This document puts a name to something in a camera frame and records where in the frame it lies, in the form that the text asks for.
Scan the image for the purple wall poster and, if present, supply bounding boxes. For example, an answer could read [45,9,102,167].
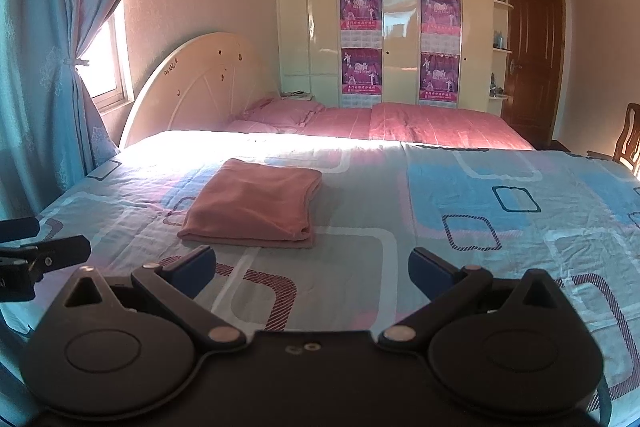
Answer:
[419,0,462,54]
[339,0,384,50]
[341,48,384,108]
[418,52,461,108]

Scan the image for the pink pillow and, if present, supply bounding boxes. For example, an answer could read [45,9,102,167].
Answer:
[242,99,326,128]

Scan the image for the blue patterned quilt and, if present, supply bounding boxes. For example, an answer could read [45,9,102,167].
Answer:
[15,129,640,414]

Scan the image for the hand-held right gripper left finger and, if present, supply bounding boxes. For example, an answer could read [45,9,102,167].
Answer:
[61,245,247,348]

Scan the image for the window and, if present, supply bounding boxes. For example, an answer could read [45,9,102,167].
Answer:
[79,3,136,114]

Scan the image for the brown wooden door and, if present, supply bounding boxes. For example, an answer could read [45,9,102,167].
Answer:
[502,0,566,148]

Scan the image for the pink bedsheet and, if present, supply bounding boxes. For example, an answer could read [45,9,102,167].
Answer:
[225,99,537,152]

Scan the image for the white corner shelves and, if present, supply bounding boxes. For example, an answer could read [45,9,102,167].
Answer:
[487,0,515,118]

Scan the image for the cream round headboard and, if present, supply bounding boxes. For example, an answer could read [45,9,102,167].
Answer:
[118,31,281,150]

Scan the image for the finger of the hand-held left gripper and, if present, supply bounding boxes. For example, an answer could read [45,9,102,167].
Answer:
[0,216,40,242]
[0,235,92,281]

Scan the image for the blue patterned curtain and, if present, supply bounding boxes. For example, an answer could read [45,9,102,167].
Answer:
[0,0,152,220]

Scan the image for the wooden chair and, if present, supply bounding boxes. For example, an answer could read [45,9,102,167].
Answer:
[587,102,640,178]

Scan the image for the pink sweater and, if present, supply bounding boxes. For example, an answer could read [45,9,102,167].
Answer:
[177,157,324,251]

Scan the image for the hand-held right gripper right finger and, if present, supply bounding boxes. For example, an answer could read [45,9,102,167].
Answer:
[377,247,567,351]

